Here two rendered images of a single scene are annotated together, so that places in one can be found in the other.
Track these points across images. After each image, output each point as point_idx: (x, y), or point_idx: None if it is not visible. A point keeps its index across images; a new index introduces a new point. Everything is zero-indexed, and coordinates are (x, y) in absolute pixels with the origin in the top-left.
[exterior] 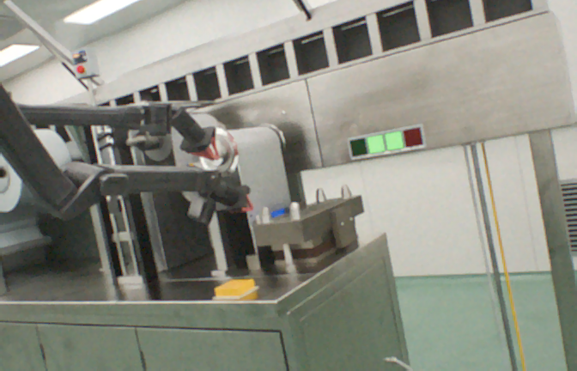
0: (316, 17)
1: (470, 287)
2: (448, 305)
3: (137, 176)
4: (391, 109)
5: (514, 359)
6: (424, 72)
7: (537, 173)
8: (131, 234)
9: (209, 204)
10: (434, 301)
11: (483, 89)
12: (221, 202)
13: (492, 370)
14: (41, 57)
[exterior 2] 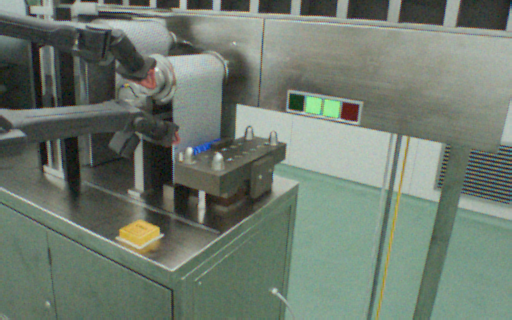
0: None
1: (355, 193)
2: (333, 205)
3: (45, 126)
4: (338, 78)
5: (372, 306)
6: (380, 54)
7: (447, 172)
8: None
9: (132, 140)
10: (324, 199)
11: (430, 91)
12: (147, 136)
13: (351, 277)
14: None
